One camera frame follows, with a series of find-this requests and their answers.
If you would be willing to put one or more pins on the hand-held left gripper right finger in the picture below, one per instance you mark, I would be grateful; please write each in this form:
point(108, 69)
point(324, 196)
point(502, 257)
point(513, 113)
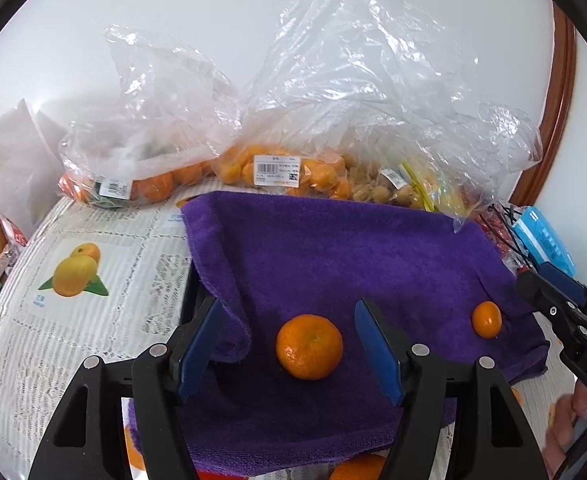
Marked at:
point(378, 355)

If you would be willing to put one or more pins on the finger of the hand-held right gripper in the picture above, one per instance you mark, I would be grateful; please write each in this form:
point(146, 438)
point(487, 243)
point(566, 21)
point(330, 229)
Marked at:
point(563, 280)
point(548, 305)

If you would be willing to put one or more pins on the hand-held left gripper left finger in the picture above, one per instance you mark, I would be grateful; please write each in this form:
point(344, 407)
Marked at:
point(198, 350)

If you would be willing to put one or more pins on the large tangerine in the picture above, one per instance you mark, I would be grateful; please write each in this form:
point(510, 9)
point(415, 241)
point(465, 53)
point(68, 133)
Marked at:
point(308, 347)

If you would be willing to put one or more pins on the person's right hand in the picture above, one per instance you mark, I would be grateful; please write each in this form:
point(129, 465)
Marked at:
point(581, 402)

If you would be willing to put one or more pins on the blue packet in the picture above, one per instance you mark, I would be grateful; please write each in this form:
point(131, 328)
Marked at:
point(543, 240)

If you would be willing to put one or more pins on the small tangerine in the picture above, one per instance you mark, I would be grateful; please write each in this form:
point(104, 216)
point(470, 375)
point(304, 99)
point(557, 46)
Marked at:
point(487, 319)

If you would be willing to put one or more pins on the red mesh bag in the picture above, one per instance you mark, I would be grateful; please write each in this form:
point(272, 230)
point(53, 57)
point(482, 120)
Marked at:
point(491, 227)

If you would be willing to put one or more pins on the purple towel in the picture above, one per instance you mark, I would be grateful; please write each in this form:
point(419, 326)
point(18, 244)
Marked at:
point(348, 260)

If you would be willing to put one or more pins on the yellow zip bag of fruit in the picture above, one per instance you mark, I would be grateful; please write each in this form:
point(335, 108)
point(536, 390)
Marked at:
point(448, 195)

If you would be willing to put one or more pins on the bag of husk cherries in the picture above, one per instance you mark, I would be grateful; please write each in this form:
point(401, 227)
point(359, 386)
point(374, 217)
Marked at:
point(373, 192)

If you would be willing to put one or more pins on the labelled bag of kumquats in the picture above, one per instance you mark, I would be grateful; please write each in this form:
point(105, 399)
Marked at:
point(323, 175)

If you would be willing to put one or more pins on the red packet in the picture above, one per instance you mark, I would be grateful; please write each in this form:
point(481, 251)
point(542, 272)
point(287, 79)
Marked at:
point(13, 232)

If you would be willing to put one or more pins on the clear bag of tangerines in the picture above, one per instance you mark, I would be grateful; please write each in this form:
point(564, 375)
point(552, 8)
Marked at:
point(148, 135)

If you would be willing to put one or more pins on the white paper bag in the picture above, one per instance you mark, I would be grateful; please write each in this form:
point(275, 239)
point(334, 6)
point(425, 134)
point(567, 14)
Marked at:
point(13, 160)

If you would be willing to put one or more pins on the large clear plastic bag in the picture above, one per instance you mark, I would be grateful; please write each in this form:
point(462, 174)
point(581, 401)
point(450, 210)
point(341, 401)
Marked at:
point(373, 85)

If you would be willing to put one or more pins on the wooden door frame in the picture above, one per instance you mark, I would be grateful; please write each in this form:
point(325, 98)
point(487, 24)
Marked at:
point(558, 110)

